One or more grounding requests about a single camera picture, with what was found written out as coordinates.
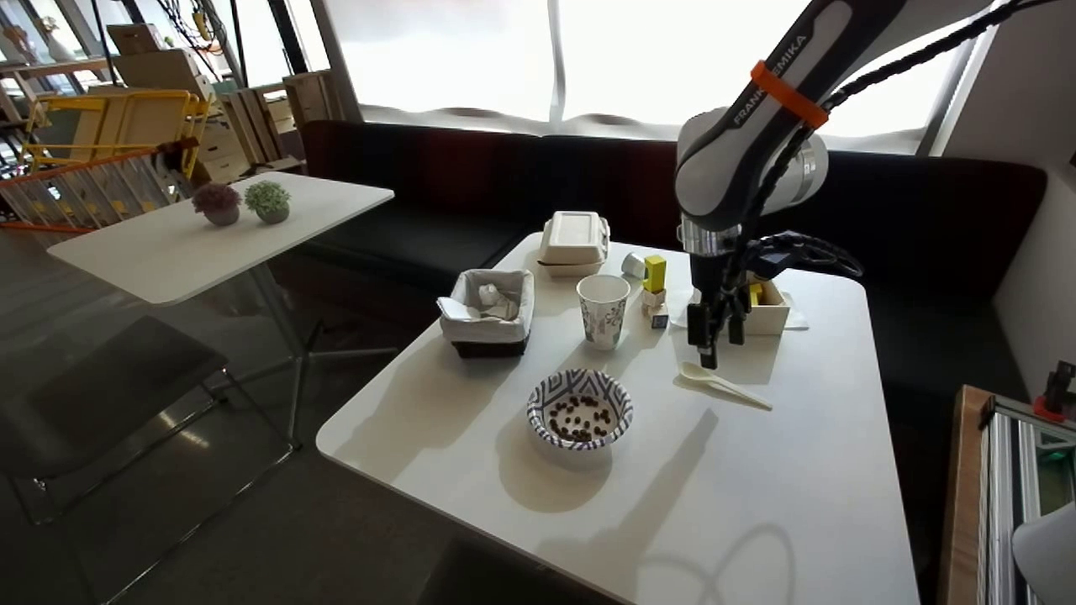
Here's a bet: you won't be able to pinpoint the light wooden box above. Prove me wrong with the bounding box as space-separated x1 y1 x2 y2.
692 265 794 338

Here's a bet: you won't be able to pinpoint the black white patterned bowl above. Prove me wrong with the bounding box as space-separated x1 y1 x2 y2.
525 367 636 458

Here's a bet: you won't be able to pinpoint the green ball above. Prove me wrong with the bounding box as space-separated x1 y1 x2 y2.
242 178 298 227

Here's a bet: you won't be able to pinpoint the tall yellow block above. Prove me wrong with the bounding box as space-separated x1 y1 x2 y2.
642 252 673 294

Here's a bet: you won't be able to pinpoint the aluminium profile frame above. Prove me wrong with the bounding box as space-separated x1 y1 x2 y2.
979 392 1076 605

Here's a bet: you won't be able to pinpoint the large bright window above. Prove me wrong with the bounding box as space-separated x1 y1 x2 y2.
309 0 1014 161

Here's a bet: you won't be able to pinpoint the purple ball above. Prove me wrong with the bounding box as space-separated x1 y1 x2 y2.
189 181 246 231

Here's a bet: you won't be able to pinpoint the stacked wooden crates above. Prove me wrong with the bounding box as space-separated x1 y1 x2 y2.
212 66 346 181

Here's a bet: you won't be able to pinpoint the white side table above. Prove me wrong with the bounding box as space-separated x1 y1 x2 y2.
45 163 402 449

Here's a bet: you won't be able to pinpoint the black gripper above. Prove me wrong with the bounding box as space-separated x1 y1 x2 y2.
684 247 757 372

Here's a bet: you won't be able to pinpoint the black metal chair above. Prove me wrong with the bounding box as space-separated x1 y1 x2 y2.
0 317 303 532

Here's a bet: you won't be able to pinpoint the small plain wooden block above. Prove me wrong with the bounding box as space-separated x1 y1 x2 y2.
641 285 673 332

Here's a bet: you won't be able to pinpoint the patterned paper cup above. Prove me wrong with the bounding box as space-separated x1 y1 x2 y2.
572 271 641 353

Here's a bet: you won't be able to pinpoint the white square dish black base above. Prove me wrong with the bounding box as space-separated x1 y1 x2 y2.
434 265 540 359

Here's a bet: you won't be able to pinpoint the dark upholstered bench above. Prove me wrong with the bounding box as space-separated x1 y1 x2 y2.
298 119 1054 605

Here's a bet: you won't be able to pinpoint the red black clamp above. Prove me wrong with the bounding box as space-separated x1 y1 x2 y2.
1031 357 1076 427

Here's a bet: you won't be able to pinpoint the yellow metal frame cart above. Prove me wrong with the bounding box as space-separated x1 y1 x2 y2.
18 83 216 185

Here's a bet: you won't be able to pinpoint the orange strap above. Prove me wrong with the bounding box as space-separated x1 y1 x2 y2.
746 58 834 130

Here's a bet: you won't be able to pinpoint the white clamshell takeout box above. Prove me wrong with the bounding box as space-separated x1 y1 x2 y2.
534 209 616 279

